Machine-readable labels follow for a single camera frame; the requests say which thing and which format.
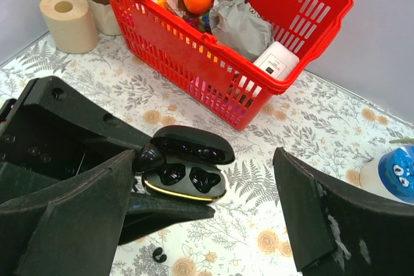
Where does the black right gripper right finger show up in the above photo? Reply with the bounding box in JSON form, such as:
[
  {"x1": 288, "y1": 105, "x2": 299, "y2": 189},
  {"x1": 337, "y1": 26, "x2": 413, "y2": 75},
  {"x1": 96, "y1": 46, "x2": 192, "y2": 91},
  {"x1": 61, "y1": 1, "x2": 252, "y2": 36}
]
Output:
[{"x1": 272, "y1": 147, "x2": 413, "y2": 275}]

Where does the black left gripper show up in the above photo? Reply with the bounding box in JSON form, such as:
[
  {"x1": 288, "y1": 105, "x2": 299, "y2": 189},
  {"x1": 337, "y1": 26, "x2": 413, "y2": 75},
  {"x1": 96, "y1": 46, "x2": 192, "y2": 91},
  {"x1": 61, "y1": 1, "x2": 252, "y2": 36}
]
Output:
[{"x1": 1, "y1": 76, "x2": 151, "y2": 180}]

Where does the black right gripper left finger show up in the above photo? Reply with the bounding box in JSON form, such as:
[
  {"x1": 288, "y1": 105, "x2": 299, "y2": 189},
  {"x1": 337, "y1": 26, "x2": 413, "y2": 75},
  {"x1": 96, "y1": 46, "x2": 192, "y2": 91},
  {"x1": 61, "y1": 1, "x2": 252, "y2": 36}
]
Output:
[{"x1": 1, "y1": 151, "x2": 135, "y2": 275}]

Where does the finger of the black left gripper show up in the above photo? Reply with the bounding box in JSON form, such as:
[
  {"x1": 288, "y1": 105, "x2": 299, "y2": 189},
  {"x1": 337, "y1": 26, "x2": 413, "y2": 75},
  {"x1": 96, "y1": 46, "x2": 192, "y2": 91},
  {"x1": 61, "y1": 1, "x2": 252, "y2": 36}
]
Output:
[{"x1": 118, "y1": 193, "x2": 215, "y2": 245}]

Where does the glossy black earbud charging case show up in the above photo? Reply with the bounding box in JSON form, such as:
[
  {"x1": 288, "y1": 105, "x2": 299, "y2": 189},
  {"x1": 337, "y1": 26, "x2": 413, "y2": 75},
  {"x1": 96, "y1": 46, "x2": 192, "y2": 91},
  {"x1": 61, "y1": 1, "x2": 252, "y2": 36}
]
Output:
[{"x1": 141, "y1": 125, "x2": 235, "y2": 204}]

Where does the black round earbud left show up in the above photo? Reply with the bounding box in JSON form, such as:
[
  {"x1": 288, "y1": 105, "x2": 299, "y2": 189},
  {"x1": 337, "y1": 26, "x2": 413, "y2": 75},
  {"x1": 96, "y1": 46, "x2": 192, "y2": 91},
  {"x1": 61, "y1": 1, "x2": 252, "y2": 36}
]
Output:
[{"x1": 152, "y1": 247, "x2": 167, "y2": 263}]

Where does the beige paper roll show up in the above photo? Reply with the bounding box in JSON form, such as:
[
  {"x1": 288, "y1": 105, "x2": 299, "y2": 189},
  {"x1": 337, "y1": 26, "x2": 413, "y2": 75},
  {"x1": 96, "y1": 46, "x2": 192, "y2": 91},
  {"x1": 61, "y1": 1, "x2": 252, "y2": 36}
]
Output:
[{"x1": 39, "y1": 0, "x2": 98, "y2": 54}]

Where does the blue-lidded white container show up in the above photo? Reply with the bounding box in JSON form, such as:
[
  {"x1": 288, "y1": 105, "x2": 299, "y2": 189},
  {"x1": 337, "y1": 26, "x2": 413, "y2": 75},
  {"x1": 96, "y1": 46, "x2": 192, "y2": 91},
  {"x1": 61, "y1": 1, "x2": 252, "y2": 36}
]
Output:
[{"x1": 360, "y1": 145, "x2": 413, "y2": 205}]

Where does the floral patterned table mat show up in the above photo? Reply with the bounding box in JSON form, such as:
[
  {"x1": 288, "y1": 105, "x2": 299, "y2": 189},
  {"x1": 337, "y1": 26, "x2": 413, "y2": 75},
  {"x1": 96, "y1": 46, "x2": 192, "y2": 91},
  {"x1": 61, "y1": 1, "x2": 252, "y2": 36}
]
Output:
[{"x1": 1, "y1": 36, "x2": 413, "y2": 275}]

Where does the red plastic shopping basket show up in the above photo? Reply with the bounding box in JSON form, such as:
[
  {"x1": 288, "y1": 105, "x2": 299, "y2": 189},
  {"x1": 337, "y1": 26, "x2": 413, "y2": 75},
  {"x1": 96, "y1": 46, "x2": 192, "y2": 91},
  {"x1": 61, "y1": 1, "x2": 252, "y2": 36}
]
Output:
[{"x1": 109, "y1": 0, "x2": 354, "y2": 130}]

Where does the white small box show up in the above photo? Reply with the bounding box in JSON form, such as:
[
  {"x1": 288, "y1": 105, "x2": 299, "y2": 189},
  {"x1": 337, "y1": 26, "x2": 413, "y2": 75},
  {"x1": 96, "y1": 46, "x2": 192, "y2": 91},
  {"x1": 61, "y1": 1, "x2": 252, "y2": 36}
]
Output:
[{"x1": 235, "y1": 41, "x2": 300, "y2": 98}]

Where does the crumpled grey plastic bag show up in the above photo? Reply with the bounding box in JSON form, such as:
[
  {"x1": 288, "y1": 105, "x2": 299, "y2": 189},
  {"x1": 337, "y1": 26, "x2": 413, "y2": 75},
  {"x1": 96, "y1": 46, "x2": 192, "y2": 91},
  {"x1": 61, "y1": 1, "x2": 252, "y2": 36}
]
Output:
[{"x1": 209, "y1": 0, "x2": 274, "y2": 61}]

